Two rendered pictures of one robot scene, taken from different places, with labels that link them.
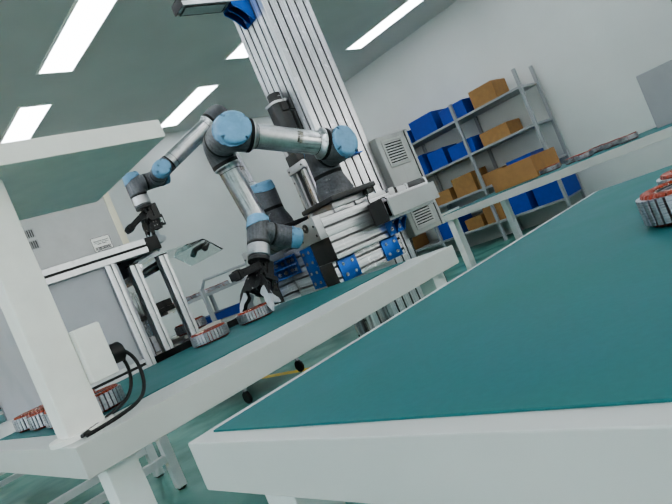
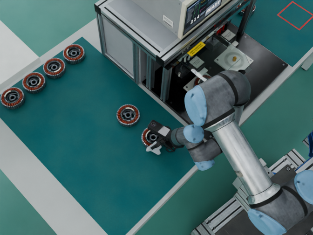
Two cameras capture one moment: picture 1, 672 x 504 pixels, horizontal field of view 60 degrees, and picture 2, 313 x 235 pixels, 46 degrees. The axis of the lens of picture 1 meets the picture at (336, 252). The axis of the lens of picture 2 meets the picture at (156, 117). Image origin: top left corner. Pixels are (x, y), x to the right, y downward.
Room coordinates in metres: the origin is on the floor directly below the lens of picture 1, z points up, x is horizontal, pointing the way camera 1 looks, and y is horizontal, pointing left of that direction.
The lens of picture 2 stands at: (1.70, -0.41, 2.38)
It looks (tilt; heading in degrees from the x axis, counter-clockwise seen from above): 63 degrees down; 84
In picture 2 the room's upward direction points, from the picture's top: 5 degrees clockwise
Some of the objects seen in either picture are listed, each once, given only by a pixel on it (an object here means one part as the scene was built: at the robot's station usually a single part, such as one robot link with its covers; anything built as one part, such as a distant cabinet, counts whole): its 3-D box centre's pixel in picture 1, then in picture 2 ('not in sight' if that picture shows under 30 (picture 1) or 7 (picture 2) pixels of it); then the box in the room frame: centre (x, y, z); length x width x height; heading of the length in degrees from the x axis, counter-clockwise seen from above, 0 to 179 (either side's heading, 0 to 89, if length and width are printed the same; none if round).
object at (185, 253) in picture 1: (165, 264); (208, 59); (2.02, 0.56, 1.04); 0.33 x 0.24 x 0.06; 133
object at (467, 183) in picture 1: (471, 182); not in sight; (8.25, -2.18, 0.92); 0.40 x 0.36 x 0.27; 131
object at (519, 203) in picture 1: (526, 198); not in sight; (7.75, -2.64, 0.43); 0.42 x 0.28 x 0.30; 131
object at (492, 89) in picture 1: (489, 93); not in sight; (7.69, -2.71, 1.90); 0.40 x 0.36 x 0.24; 135
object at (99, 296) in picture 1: (88, 332); (119, 48); (1.61, 0.73, 0.91); 0.28 x 0.03 x 0.32; 133
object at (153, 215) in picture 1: (150, 218); not in sight; (2.55, 0.70, 1.29); 0.09 x 0.08 x 0.12; 126
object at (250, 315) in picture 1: (254, 313); (153, 138); (1.77, 0.30, 0.77); 0.11 x 0.11 x 0.04
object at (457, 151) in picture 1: (469, 147); not in sight; (8.10, -2.30, 1.38); 0.42 x 0.42 x 0.20; 42
